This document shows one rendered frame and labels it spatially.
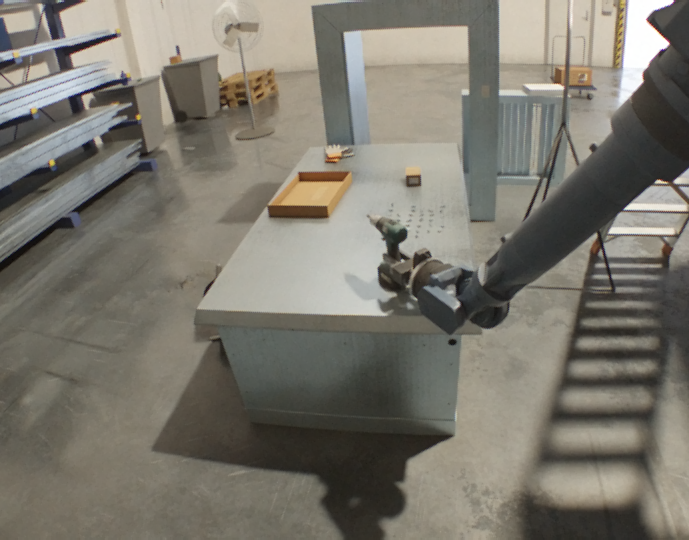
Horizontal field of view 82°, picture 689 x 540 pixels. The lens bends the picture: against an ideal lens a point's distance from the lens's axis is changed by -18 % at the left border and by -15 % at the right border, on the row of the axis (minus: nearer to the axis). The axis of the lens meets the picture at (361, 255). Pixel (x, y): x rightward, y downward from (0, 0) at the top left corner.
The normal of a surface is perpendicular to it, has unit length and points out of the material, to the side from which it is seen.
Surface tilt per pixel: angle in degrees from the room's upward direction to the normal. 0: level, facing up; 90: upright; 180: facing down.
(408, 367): 90
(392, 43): 90
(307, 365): 90
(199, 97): 94
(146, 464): 0
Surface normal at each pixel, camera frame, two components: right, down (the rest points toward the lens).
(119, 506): -0.09, -0.85
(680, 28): -0.78, 0.38
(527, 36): -0.20, 0.52
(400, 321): -0.16, 0.15
